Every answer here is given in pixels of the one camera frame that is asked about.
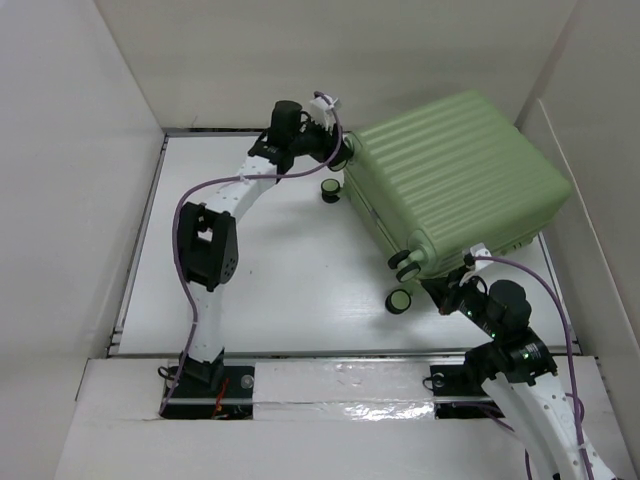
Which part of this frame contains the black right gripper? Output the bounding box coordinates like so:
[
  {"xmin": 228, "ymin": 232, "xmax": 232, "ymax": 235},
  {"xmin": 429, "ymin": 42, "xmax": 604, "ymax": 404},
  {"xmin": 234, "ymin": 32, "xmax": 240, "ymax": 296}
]
[{"xmin": 418, "ymin": 264, "xmax": 502, "ymax": 339}]

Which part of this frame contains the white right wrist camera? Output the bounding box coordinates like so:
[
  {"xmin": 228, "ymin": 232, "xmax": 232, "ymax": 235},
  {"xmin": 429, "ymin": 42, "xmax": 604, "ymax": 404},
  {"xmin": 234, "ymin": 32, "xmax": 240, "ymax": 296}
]
[{"xmin": 463, "ymin": 243, "xmax": 492, "ymax": 281}]

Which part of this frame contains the metal base rail with foil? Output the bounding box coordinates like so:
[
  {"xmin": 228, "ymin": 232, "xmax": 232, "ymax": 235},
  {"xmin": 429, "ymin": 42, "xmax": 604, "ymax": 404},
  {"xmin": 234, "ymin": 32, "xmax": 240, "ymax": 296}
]
[{"xmin": 158, "ymin": 357, "xmax": 504, "ymax": 422}]

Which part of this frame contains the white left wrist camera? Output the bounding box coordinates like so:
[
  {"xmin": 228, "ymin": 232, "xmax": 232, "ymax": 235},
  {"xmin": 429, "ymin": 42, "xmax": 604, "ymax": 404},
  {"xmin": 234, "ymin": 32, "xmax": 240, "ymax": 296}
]
[{"xmin": 308, "ymin": 94, "xmax": 341, "ymax": 131}]

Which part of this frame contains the green suitcase with blue lining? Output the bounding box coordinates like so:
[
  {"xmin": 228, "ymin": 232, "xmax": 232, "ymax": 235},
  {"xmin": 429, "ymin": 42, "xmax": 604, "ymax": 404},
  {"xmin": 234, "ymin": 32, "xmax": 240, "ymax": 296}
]
[{"xmin": 321, "ymin": 90, "xmax": 572, "ymax": 287}]

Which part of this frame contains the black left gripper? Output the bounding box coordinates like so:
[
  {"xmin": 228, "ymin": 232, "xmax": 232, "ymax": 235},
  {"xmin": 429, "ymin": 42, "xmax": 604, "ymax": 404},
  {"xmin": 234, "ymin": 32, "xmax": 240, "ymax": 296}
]
[{"xmin": 288, "ymin": 113, "xmax": 348, "ymax": 167}]

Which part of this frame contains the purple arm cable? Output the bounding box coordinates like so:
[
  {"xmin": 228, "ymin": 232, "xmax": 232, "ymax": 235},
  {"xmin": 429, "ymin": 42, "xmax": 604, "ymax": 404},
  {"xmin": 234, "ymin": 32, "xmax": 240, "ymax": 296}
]
[
  {"xmin": 158, "ymin": 91, "xmax": 344, "ymax": 415},
  {"xmin": 467, "ymin": 254, "xmax": 586, "ymax": 480}
]

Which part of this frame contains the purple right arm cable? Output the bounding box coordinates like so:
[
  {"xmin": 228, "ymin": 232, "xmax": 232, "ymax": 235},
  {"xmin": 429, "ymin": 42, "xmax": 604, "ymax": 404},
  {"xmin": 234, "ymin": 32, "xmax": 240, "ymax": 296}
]
[{"xmin": 467, "ymin": 254, "xmax": 586, "ymax": 480}]

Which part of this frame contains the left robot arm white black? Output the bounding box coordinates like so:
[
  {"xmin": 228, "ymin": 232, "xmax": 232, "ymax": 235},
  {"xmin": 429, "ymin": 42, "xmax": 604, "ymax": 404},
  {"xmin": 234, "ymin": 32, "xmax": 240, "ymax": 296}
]
[{"xmin": 172, "ymin": 92, "xmax": 352, "ymax": 397}]

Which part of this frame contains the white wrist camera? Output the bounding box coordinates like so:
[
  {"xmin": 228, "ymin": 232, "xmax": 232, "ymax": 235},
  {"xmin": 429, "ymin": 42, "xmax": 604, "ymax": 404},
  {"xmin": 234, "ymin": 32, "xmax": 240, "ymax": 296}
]
[
  {"xmin": 308, "ymin": 94, "xmax": 341, "ymax": 131},
  {"xmin": 463, "ymin": 243, "xmax": 492, "ymax": 281}
]

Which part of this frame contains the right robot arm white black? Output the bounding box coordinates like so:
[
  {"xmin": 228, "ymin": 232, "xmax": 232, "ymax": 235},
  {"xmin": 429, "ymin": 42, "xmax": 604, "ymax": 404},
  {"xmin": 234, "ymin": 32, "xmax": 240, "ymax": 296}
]
[{"xmin": 421, "ymin": 270, "xmax": 615, "ymax": 479}]

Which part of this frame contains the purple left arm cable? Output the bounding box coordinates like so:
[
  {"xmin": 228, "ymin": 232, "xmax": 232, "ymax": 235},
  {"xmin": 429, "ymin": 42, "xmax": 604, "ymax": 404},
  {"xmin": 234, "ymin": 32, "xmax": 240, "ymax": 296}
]
[{"xmin": 158, "ymin": 91, "xmax": 344, "ymax": 415}]

